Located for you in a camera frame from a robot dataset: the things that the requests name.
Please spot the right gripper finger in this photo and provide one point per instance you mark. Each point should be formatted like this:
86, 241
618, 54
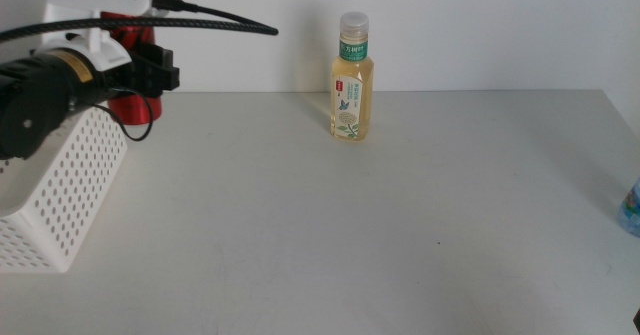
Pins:
637, 321

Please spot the red soda can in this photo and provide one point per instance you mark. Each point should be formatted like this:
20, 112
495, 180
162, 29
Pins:
132, 112

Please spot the blue water bottle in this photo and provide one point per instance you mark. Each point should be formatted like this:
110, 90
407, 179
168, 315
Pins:
631, 212

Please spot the yellow tea bottle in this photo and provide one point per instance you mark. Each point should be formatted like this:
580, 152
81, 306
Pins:
350, 105

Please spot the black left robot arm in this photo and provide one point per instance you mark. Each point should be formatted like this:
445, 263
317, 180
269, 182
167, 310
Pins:
30, 105

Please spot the white perforated plastic basket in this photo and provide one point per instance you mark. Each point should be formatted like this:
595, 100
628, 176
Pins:
75, 190

